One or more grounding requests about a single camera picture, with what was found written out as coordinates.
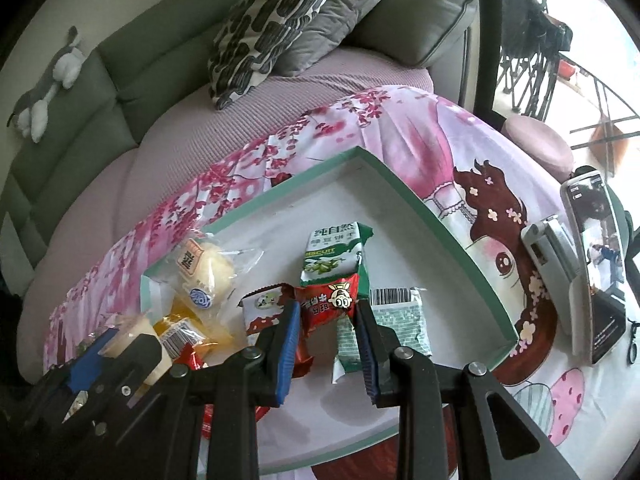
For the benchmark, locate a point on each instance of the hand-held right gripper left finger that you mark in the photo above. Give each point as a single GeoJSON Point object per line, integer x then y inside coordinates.
{"type": "Point", "coordinates": [287, 355]}

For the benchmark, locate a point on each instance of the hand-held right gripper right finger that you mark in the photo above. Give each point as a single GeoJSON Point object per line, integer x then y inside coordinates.
{"type": "Point", "coordinates": [369, 360]}

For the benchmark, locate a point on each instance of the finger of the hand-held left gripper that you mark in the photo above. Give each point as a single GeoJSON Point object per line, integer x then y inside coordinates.
{"type": "Point", "coordinates": [85, 367]}
{"type": "Point", "coordinates": [130, 365]}

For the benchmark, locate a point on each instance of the cream jelly cup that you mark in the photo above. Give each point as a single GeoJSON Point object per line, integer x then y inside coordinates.
{"type": "Point", "coordinates": [127, 329]}

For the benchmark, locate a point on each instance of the green white barcode packet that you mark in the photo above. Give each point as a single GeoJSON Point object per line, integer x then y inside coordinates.
{"type": "Point", "coordinates": [400, 325]}

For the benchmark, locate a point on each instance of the red candy packet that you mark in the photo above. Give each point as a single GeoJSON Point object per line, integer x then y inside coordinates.
{"type": "Point", "coordinates": [325, 310]}

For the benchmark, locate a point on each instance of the green biscuit packet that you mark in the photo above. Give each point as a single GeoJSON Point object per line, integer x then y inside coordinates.
{"type": "Point", "coordinates": [332, 255]}

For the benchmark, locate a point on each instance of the clear bun packet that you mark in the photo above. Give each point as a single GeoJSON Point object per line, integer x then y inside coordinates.
{"type": "Point", "coordinates": [210, 265]}

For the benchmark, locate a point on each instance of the white box with green rim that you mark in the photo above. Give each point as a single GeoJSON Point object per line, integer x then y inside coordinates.
{"type": "Point", "coordinates": [410, 240]}

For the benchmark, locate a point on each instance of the white brown cartoon snack packet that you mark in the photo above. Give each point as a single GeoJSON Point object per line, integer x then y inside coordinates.
{"type": "Point", "coordinates": [262, 310]}

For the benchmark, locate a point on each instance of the yellow snack packet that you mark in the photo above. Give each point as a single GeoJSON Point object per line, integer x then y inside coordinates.
{"type": "Point", "coordinates": [215, 337]}

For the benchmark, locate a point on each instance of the pink cartoon printed blanket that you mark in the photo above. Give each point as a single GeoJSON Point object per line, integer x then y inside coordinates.
{"type": "Point", "coordinates": [450, 135]}

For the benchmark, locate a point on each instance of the smartphone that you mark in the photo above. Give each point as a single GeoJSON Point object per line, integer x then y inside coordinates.
{"type": "Point", "coordinates": [597, 260]}

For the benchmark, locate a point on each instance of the pink round ottoman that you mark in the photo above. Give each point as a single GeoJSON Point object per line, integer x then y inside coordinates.
{"type": "Point", "coordinates": [540, 145]}

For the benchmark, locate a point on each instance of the grey white stuffed toy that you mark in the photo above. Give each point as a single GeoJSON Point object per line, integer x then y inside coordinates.
{"type": "Point", "coordinates": [65, 67]}

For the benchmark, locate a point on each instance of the grey green sofa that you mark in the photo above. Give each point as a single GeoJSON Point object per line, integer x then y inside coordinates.
{"type": "Point", "coordinates": [150, 60]}

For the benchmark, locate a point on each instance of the black metal railing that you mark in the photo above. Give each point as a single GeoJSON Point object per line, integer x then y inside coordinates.
{"type": "Point", "coordinates": [605, 139]}

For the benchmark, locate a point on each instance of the black white patterned cushion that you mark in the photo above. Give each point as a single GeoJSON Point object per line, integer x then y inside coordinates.
{"type": "Point", "coordinates": [270, 25]}

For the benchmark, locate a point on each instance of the grey cushion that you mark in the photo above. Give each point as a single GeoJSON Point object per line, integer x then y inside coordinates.
{"type": "Point", "coordinates": [340, 15]}

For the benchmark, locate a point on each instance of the red flower pot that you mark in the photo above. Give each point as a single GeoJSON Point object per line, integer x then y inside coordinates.
{"type": "Point", "coordinates": [566, 67]}

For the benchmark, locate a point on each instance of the black folding chair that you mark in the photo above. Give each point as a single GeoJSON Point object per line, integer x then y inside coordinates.
{"type": "Point", "coordinates": [530, 25]}

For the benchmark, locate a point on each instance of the black door frame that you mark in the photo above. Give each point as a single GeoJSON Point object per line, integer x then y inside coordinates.
{"type": "Point", "coordinates": [487, 35]}

